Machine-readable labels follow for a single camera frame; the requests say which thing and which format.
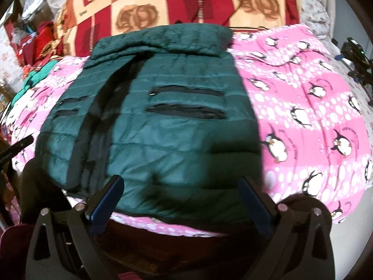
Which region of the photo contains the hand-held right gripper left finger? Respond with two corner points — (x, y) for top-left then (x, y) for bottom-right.
(26, 174), (125, 280)

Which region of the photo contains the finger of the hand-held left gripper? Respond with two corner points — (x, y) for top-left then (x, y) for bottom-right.
(0, 135), (34, 165)

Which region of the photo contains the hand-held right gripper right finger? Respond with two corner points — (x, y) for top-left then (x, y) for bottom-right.
(237, 176), (335, 280)

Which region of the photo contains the dark green puffer jacket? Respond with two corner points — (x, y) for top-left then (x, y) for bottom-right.
(35, 25), (265, 226)

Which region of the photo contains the red clothes pile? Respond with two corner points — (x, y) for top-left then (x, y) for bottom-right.
(17, 20), (68, 66)

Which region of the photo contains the green garment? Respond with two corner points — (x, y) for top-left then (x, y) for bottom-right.
(11, 61), (59, 107)

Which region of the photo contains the pink penguin print blanket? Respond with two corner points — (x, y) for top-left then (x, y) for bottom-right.
(0, 25), (373, 237)

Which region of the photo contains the white plastic bag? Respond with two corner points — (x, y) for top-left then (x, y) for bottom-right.
(21, 0), (48, 21)

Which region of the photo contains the black tripod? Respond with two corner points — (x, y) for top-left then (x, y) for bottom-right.
(335, 36), (373, 109)

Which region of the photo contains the white floral bedsheet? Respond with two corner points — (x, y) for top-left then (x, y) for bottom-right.
(299, 0), (337, 40)

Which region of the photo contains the red orange rose checkered quilt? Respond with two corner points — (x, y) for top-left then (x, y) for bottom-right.
(54, 0), (302, 57)

